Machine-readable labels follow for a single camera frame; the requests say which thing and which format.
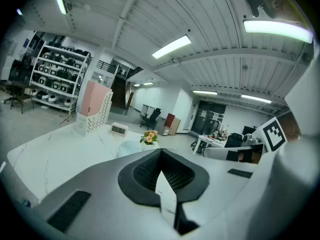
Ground orange flowers in white pot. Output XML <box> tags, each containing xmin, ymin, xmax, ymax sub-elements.
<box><xmin>139</xmin><ymin>129</ymin><xmax>160</xmax><ymax>152</ymax></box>

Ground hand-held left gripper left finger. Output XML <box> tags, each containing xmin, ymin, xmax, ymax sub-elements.
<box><xmin>32</xmin><ymin>148</ymin><xmax>181</xmax><ymax>240</ymax></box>

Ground white partition desk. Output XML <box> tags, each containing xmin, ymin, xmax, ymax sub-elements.
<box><xmin>140</xmin><ymin>103</ymin><xmax>156</xmax><ymax>117</ymax></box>

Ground light teal zippered fabric pouch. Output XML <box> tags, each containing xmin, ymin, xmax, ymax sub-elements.
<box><xmin>117</xmin><ymin>140</ymin><xmax>144</xmax><ymax>159</ymax></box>

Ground white cluttered desk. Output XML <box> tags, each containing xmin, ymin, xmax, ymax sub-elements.
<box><xmin>191</xmin><ymin>133</ymin><xmax>229</xmax><ymax>155</ymax></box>

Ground dark double door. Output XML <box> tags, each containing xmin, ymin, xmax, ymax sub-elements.
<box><xmin>190</xmin><ymin>100</ymin><xmax>227</xmax><ymax>136</ymax></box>

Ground pink digital clock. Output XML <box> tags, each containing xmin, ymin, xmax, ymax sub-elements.
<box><xmin>110</xmin><ymin>121</ymin><xmax>129</xmax><ymax>137</ymax></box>

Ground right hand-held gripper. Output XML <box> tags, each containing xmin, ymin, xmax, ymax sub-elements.
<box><xmin>203</xmin><ymin>116</ymin><xmax>288</xmax><ymax>165</ymax></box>

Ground white metal shelf rack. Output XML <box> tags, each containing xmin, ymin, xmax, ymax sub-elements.
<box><xmin>29</xmin><ymin>40</ymin><xmax>92</xmax><ymax>115</ymax></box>

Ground person's head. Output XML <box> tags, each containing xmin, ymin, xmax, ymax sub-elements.
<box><xmin>262</xmin><ymin>0</ymin><xmax>305</xmax><ymax>22</ymax></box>

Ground dark desk with chair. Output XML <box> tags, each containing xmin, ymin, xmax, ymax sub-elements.
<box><xmin>2</xmin><ymin>80</ymin><xmax>35</xmax><ymax>115</ymax></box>

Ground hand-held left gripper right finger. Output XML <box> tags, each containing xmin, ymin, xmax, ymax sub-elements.
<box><xmin>161</xmin><ymin>148</ymin><xmax>259</xmax><ymax>236</ymax></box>

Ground black balcony railing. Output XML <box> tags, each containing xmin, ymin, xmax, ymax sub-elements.
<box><xmin>96</xmin><ymin>59</ymin><xmax>119</xmax><ymax>74</ymax></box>

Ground dark staircase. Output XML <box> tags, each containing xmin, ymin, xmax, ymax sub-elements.
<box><xmin>109</xmin><ymin>75</ymin><xmax>131</xmax><ymax>110</ymax></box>

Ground red and wood cabinet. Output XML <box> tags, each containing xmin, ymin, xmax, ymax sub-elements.
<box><xmin>163</xmin><ymin>113</ymin><xmax>182</xmax><ymax>137</ymax></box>

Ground rows of black white devices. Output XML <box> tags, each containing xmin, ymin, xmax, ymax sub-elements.
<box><xmin>33</xmin><ymin>41</ymin><xmax>90</xmax><ymax>107</ymax></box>

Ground black office chair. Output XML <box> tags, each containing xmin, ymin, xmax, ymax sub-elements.
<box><xmin>139</xmin><ymin>107</ymin><xmax>162</xmax><ymax>131</ymax></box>
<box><xmin>224</xmin><ymin>132</ymin><xmax>245</xmax><ymax>149</ymax></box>

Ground black monitor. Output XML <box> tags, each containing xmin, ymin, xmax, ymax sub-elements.
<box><xmin>242</xmin><ymin>125</ymin><xmax>258</xmax><ymax>136</ymax></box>

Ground white perforated file holder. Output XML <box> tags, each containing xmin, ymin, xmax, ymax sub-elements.
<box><xmin>74</xmin><ymin>90</ymin><xmax>114</xmax><ymax>138</ymax></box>

